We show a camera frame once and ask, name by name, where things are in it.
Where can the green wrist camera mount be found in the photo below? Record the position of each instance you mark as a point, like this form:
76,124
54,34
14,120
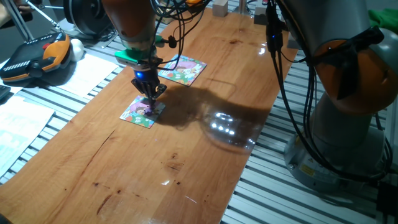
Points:
130,55

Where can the black and orange teach pendant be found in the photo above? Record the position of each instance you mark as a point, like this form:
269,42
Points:
31,59

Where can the person forearm in black sleeve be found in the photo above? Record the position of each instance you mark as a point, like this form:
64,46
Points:
18,15

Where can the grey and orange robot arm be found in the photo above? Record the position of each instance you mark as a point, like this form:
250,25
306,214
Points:
342,62

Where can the white paper sheet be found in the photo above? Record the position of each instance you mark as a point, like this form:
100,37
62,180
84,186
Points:
87,74
21,133

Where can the cartoon puzzle with missing piece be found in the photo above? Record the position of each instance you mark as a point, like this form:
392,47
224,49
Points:
136,116

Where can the beige box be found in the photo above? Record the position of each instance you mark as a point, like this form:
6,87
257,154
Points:
220,8

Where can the frame pole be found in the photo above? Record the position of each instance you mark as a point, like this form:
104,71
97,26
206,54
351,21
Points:
242,6

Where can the purple puzzle piece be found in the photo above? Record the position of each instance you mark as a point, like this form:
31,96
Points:
150,111

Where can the green cloth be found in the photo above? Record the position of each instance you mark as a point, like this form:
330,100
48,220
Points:
385,20

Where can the grey metal tripod leg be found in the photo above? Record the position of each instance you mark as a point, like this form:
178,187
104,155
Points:
18,21

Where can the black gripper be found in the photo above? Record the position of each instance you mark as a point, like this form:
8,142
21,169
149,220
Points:
148,81

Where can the white computer mouse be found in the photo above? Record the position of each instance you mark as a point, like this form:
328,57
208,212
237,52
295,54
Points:
77,49

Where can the complete cartoon puzzle picture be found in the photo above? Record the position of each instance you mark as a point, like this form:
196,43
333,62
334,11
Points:
185,71

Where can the black filament spool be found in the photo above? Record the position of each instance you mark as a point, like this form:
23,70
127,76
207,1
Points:
88,15

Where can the glossy wooden board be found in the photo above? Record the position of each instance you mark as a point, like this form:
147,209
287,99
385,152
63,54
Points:
140,171

